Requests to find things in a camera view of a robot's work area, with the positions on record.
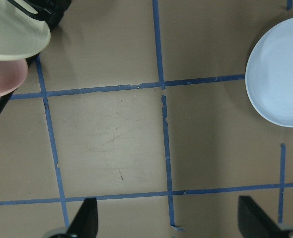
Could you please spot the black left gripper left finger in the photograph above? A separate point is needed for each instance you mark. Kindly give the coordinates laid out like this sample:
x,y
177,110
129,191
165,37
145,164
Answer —
x,y
85,222

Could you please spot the pink plate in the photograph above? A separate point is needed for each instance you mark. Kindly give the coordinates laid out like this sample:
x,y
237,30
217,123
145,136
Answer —
x,y
13,73

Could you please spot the white plate in rack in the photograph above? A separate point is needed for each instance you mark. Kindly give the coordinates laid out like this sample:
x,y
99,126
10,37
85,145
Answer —
x,y
21,36

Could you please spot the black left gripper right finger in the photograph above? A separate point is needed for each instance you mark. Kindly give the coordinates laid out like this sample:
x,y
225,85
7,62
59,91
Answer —
x,y
253,222

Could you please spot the blue plate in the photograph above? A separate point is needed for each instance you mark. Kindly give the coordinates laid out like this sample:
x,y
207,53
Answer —
x,y
269,75

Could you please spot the black plate rack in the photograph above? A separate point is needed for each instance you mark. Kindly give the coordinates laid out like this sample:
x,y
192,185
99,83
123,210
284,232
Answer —
x,y
49,11

